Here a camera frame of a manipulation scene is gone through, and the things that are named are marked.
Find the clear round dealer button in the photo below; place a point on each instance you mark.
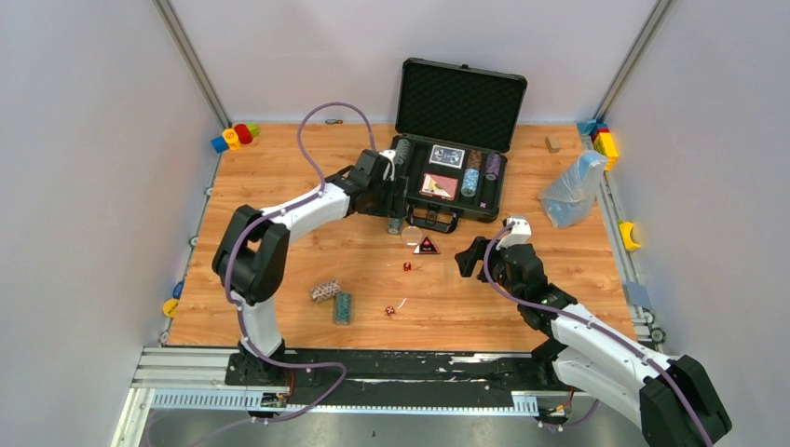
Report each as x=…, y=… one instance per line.
x=411, y=235

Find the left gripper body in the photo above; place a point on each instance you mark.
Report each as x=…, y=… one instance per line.
x=399, y=201

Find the colourful toy blocks left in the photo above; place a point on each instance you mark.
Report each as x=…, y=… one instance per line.
x=234, y=138

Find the light blue chip stack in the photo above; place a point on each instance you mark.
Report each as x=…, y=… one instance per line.
x=469, y=183

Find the yellow round tag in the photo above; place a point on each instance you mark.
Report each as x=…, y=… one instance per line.
x=169, y=307

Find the colourful toy blocks right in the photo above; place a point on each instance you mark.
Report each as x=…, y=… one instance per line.
x=602, y=140

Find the colourful toy blocks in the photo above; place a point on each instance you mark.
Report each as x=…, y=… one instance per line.
x=602, y=140
x=234, y=138

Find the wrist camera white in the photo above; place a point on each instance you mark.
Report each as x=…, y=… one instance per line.
x=389, y=172
x=517, y=232

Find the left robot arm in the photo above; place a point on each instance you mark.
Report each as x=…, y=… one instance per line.
x=252, y=255

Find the yellow curved toy piece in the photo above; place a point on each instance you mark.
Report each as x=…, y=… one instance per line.
x=627, y=235

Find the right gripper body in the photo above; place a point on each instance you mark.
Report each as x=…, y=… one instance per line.
x=497, y=267

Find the red playing card deck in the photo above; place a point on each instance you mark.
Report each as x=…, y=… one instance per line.
x=438, y=186

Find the blue playing card deck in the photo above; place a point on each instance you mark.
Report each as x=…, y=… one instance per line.
x=446, y=156

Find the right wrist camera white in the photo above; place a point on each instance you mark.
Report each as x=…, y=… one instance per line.
x=517, y=232

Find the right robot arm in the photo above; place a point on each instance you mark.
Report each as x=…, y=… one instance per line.
x=672, y=400

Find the olive blue chip stack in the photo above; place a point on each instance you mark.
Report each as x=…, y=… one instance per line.
x=395, y=226
x=402, y=151

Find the brown poker chip stack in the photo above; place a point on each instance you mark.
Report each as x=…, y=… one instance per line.
x=474, y=160

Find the black triangular all-in marker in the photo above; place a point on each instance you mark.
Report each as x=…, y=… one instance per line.
x=426, y=246

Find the teal green chip stack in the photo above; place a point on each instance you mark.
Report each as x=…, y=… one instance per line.
x=342, y=308

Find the black poker set case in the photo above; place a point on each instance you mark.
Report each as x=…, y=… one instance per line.
x=454, y=126

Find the clear plastic bag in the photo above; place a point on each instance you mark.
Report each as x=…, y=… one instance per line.
x=568, y=200

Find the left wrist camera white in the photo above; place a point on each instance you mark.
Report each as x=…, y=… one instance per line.
x=389, y=172

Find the purple poker chip stack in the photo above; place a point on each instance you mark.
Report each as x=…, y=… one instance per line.
x=492, y=167

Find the small wooden block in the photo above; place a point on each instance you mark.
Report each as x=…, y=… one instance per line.
x=552, y=143

